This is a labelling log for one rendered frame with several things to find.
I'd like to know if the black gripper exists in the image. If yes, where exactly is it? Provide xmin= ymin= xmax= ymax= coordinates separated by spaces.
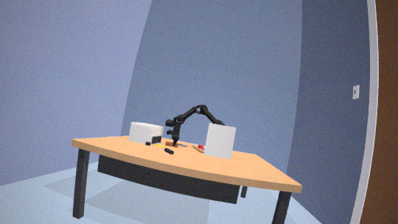
xmin=172 ymin=128 xmax=180 ymax=146

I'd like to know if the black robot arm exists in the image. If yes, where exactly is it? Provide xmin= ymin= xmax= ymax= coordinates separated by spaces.
xmin=165 ymin=105 xmax=226 ymax=135

